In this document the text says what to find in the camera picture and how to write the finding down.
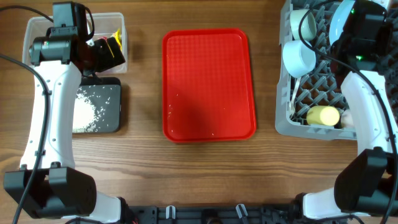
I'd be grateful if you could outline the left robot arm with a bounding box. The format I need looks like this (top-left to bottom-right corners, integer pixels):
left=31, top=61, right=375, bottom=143
left=3, top=1, right=137, bottom=223

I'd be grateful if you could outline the white rice pile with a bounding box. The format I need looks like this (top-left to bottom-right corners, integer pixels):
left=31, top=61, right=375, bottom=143
left=73, top=85, right=110, bottom=133

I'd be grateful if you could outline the red serving tray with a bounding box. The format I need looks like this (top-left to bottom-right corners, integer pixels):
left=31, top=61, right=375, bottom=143
left=162, top=28, right=257, bottom=143

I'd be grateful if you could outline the light blue bowl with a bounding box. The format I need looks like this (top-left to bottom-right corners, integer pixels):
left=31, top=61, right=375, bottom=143
left=282, top=40, right=317, bottom=78

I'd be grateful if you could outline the black plastic tray bin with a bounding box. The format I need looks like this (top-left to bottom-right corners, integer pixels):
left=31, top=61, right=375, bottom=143
left=73, top=77, right=122, bottom=134

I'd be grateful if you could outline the red snack wrapper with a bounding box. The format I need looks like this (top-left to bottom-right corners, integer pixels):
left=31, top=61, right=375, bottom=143
left=96, top=36, right=108, bottom=42

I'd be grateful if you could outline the white plastic fork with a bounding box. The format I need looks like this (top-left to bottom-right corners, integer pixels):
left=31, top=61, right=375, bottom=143
left=289, top=78, right=301, bottom=118

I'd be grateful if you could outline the yellow plastic cup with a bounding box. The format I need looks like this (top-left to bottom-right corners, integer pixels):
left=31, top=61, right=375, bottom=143
left=306, top=106, right=340, bottom=126

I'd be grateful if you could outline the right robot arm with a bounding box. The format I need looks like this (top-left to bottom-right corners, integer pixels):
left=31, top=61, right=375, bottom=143
left=299, top=1, right=397, bottom=222

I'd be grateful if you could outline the clear plastic bin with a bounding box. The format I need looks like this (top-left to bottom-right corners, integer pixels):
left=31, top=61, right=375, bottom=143
left=22, top=12, right=128, bottom=75

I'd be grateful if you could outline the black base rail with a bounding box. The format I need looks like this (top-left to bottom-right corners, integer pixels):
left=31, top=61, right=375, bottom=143
left=130, top=204, right=310, bottom=224

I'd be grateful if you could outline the pink plastic cup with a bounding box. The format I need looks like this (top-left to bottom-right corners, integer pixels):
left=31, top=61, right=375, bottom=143
left=340, top=110, right=354, bottom=128

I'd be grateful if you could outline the grey dishwasher rack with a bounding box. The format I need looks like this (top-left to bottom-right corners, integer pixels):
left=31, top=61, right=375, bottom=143
left=274, top=0, right=398, bottom=141

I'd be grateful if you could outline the light blue plate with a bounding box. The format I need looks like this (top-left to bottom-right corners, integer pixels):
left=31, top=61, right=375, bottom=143
left=329, top=0, right=355, bottom=45

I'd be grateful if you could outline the yellow snack wrapper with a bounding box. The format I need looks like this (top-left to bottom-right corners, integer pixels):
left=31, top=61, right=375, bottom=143
left=112, top=29, right=123, bottom=50

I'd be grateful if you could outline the mint green bowl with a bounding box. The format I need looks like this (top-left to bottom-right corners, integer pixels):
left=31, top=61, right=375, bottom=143
left=290, top=9, right=317, bottom=41

